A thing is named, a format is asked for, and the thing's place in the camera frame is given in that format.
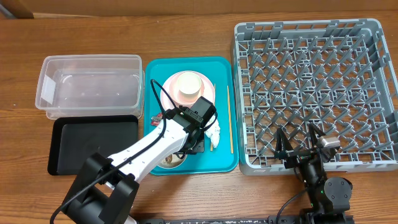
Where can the right wooden chopstick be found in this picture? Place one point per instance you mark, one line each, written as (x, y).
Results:
(229, 122)

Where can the white napkin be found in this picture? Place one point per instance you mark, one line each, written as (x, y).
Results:
(213, 132)

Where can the grey dishwasher rack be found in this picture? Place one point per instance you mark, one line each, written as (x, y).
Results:
(335, 74)

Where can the red foil snack wrapper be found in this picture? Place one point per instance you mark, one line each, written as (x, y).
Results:
(155, 120)

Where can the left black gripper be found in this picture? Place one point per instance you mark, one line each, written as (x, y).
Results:
(200, 145)

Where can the brown food scrap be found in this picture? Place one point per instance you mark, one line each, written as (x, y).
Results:
(169, 159)

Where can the grey small bowl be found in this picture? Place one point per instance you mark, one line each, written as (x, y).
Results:
(178, 159)

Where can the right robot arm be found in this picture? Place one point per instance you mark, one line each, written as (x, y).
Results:
(329, 196)

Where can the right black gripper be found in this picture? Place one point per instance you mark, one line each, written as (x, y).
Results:
(296, 155)

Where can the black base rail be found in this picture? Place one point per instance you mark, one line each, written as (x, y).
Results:
(286, 219)

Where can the teal serving tray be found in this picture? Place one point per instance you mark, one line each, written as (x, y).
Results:
(218, 71)

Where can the small pink bowl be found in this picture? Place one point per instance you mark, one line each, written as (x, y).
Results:
(182, 99)

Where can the clear plastic bin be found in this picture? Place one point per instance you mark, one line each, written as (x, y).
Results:
(91, 85)

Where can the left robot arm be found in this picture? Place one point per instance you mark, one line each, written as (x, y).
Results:
(105, 187)

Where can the white paper cup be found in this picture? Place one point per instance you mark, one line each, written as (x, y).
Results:
(189, 83)

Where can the black plastic tray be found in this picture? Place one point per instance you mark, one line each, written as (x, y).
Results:
(74, 139)

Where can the large pink plate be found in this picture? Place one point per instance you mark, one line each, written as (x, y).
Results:
(169, 103)

